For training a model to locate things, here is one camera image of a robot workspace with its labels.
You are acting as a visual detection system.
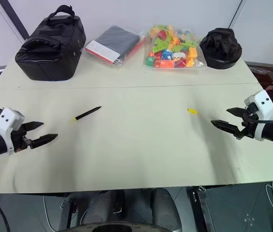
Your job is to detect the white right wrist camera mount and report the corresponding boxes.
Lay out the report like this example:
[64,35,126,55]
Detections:
[244,89,272,142]

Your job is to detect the black pen with yellow end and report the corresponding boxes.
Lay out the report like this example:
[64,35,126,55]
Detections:
[74,105,102,122]

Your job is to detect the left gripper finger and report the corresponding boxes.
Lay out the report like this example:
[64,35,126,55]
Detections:
[30,133,59,149]
[24,121,45,132]

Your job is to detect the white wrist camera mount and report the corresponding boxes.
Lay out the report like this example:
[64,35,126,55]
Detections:
[0,108,26,156]
[244,89,272,142]

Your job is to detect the black fabric carry bag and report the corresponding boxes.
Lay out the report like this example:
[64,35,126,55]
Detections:
[14,5,87,81]

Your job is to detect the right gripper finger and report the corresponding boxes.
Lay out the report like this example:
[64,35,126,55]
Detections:
[226,107,248,118]
[210,119,241,136]

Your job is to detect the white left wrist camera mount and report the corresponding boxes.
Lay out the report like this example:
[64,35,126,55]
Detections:
[0,108,26,156]

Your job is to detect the dark rounded shape under table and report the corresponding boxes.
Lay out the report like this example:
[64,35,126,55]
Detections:
[81,189,125,226]
[150,188,177,230]

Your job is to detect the dark brown side furniture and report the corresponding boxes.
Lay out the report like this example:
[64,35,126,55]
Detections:
[244,61,273,98]

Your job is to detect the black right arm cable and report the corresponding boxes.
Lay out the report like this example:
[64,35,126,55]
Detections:
[243,115,273,126]

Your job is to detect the bag of colourful building blocks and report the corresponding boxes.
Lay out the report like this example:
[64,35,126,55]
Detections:
[142,23,205,71]

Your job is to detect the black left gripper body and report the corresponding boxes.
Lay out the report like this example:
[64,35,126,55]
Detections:
[11,124,32,153]

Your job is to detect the black crumpled hat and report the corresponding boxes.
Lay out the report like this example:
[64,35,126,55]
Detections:
[199,27,243,71]

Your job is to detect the black metal table leg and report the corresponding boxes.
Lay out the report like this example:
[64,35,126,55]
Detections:
[186,185,212,232]
[58,192,78,232]

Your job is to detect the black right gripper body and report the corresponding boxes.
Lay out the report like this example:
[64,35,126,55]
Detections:
[235,104,259,141]

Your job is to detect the plastic-wrapped dark notebooks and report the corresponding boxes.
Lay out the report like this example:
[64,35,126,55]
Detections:
[85,25,147,67]

